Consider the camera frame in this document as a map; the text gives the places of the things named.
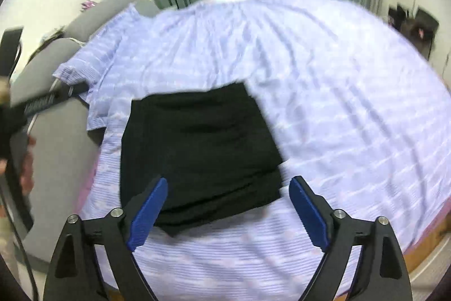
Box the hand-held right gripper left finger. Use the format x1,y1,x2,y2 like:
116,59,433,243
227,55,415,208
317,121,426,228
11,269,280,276
43,176,169,301

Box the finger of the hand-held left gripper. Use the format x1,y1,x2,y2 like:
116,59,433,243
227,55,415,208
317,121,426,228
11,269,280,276
19,82,89,119
0,27,25,78

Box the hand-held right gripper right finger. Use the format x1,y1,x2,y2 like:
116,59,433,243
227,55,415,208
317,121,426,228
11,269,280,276
288,175,414,301

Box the black pants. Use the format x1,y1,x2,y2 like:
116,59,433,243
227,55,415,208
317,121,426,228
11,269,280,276
120,82,285,237

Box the person's left hand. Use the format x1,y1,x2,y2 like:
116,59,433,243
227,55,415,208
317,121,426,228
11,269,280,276
18,136,37,196

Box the grey sofa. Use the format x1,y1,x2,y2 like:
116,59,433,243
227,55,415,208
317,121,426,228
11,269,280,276
10,0,161,263

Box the purple striped bed sheet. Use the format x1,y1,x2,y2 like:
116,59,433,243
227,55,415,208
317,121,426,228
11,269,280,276
53,0,451,293

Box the black cable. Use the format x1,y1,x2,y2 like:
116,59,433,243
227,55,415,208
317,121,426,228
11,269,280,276
0,181,39,301

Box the wooden bed frame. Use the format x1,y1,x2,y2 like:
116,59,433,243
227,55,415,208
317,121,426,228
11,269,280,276
404,213,451,274

